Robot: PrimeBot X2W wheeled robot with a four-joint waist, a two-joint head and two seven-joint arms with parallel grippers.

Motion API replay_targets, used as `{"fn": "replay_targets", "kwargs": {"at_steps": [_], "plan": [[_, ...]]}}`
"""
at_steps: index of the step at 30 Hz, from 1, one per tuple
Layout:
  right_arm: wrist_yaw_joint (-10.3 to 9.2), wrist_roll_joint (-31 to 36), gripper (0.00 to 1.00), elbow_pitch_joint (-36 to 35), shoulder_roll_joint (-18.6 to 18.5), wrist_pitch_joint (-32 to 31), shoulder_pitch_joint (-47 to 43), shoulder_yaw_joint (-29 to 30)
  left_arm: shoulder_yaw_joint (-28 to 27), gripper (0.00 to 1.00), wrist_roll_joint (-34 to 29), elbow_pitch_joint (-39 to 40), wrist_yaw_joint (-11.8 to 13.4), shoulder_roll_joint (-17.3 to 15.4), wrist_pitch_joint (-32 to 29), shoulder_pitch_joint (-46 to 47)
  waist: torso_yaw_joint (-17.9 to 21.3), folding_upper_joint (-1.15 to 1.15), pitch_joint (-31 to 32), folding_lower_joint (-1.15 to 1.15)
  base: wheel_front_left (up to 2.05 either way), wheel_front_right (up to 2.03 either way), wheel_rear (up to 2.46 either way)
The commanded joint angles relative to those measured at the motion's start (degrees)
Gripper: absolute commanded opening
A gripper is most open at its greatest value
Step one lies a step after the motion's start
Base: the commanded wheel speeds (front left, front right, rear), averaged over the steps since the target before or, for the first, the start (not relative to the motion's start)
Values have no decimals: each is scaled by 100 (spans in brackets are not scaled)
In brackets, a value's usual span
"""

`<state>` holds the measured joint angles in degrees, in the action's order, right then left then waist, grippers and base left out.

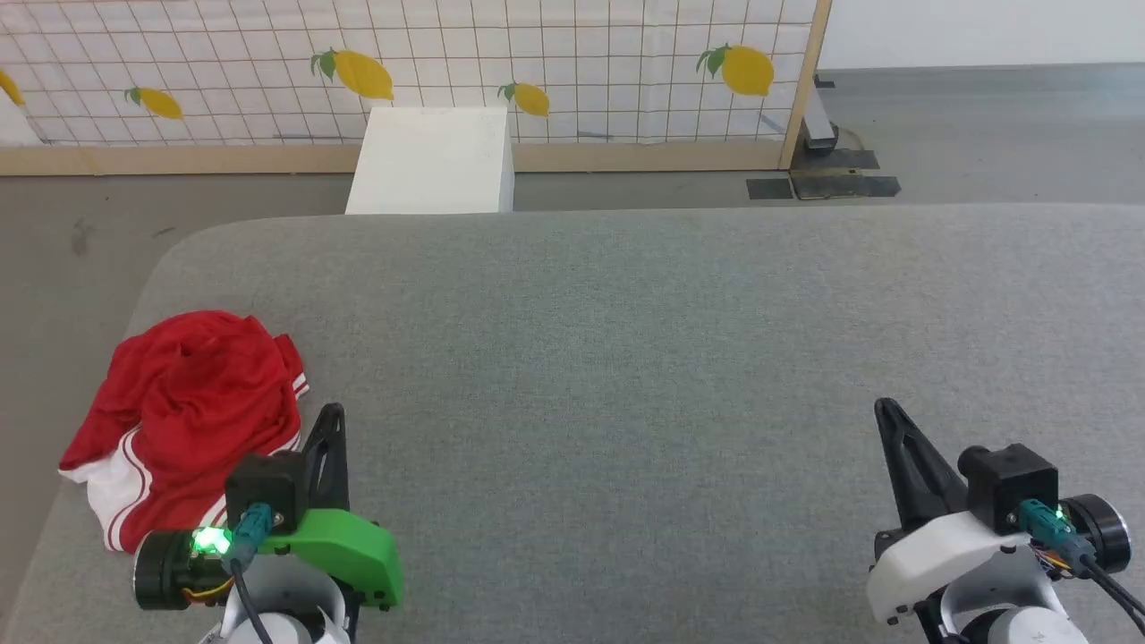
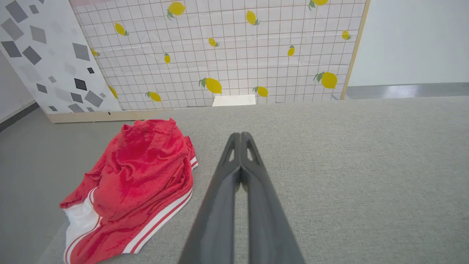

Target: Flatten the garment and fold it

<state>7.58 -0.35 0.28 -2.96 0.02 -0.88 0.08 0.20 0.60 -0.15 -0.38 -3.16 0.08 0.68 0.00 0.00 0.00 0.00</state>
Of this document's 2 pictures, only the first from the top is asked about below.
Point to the white box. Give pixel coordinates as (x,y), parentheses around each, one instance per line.
(434,161)

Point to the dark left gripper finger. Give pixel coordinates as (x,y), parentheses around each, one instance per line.
(341,474)

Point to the grey metal panel stand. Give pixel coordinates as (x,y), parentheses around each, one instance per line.
(818,121)

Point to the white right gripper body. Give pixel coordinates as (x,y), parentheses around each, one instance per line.
(939,555)

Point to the grey fabric sofa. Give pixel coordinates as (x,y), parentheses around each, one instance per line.
(680,376)

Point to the lemon print backdrop panel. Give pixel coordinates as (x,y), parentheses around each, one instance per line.
(447,54)

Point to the small dark floor plate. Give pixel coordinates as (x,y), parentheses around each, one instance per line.
(770,189)

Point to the red and white garment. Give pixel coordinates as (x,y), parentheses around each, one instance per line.
(192,402)

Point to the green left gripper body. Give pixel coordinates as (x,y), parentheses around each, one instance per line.
(353,550)

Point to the large dark floor plate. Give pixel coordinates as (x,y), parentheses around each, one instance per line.
(841,186)

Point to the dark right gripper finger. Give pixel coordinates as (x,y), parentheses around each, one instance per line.
(921,487)

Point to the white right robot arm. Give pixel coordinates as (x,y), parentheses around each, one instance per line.
(1002,617)

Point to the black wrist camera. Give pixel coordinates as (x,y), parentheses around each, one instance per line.
(1011,483)
(267,487)

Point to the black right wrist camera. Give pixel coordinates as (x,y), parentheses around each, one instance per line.
(1011,483)

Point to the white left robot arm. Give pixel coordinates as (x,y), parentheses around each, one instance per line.
(291,617)

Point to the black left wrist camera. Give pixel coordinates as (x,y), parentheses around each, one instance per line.
(267,487)

